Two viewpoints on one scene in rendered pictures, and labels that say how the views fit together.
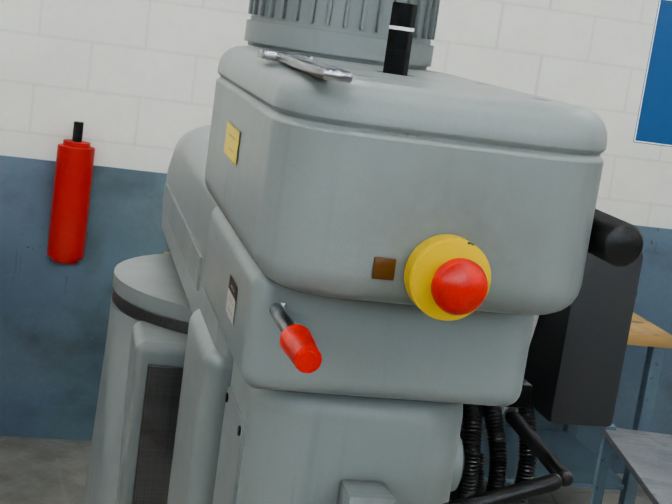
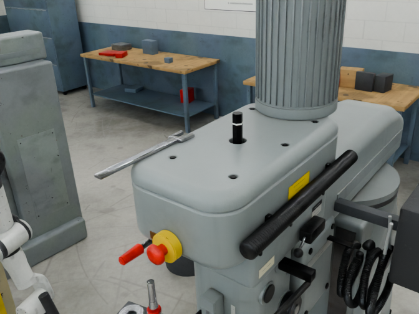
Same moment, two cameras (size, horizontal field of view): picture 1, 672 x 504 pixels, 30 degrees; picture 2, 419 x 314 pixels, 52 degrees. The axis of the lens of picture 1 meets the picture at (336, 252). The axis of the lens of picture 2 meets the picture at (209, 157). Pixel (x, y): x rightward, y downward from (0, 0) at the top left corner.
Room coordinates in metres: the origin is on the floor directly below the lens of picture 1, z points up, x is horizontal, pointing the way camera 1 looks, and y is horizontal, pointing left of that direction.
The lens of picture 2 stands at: (0.55, -0.65, 2.25)
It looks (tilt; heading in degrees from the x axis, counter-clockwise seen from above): 25 degrees down; 53
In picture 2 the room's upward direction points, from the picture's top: 3 degrees counter-clockwise
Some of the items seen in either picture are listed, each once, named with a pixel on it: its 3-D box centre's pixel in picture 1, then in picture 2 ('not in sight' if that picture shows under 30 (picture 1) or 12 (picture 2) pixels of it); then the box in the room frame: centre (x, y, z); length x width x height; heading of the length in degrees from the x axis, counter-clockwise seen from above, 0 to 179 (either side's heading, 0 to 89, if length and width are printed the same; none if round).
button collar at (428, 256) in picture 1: (447, 277); (167, 246); (0.88, -0.08, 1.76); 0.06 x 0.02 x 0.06; 103
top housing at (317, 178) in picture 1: (377, 161); (242, 171); (1.12, -0.03, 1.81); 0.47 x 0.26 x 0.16; 13
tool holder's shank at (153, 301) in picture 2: not in sight; (152, 294); (1.04, 0.32, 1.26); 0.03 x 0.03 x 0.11
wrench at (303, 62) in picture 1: (305, 63); (146, 152); (0.93, 0.04, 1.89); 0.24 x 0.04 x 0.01; 13
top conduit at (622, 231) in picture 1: (519, 197); (306, 194); (1.17, -0.16, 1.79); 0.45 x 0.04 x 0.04; 13
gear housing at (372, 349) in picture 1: (351, 294); (249, 215); (1.15, -0.02, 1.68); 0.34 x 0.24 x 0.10; 13
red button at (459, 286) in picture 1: (457, 284); (158, 252); (0.86, -0.09, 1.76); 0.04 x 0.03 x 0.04; 103
